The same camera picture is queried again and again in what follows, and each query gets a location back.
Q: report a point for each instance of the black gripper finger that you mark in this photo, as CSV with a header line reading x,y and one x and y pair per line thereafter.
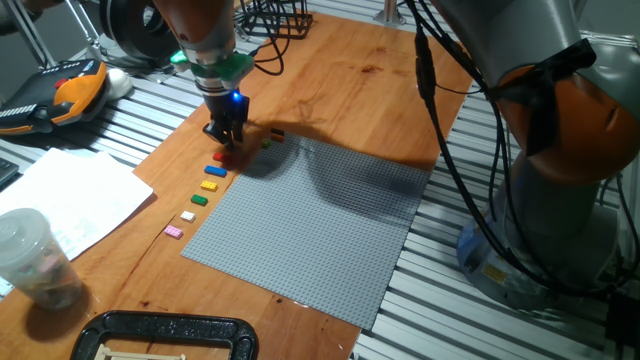
x,y
239,122
217,131

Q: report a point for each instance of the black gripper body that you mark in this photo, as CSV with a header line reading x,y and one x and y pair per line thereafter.
x,y
224,105

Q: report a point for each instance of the small lime Lego plate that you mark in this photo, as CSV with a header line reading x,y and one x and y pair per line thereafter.
x,y
266,143

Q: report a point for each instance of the narrow orange Lego plate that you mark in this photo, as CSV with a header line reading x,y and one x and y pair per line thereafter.
x,y
277,137

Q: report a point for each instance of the gray orange robot arm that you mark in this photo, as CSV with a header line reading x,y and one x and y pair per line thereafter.
x,y
560,125

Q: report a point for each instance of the long red Lego brick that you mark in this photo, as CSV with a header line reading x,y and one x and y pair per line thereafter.
x,y
220,157

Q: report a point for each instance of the long blue Lego brick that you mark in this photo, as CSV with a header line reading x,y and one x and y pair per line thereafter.
x,y
215,171

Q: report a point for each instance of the yellow Lego brick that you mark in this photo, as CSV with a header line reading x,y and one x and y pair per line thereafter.
x,y
209,185

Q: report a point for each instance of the dark green Lego brick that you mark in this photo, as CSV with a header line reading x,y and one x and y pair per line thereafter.
x,y
199,200

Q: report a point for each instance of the white Lego brick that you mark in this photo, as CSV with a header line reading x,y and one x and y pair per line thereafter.
x,y
187,216

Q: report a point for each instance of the light pink Lego brick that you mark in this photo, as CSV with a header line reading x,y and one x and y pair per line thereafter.
x,y
173,231

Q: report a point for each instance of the gray Lego baseplate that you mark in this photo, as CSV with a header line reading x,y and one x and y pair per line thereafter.
x,y
310,235

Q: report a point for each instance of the glossy wooden board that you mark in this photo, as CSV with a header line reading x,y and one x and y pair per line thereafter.
x,y
350,75

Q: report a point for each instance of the white paper sheets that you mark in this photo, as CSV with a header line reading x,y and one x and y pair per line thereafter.
x,y
75,195

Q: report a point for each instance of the orange black teach pendant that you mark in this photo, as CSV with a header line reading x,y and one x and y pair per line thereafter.
x,y
60,95

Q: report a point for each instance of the gray metal strut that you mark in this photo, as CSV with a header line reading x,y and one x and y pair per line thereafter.
x,y
82,20
30,35

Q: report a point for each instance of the black metal C-clamp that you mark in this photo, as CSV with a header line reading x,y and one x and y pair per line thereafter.
x,y
165,325

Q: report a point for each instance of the black keyboard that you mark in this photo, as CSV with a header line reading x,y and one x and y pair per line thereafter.
x,y
6,172

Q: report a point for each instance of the clear plastic cup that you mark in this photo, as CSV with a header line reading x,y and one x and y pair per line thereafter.
x,y
35,260

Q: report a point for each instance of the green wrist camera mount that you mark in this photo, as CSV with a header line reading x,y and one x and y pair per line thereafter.
x,y
232,65

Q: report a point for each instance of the metal frame post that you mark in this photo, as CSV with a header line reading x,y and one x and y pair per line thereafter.
x,y
390,15

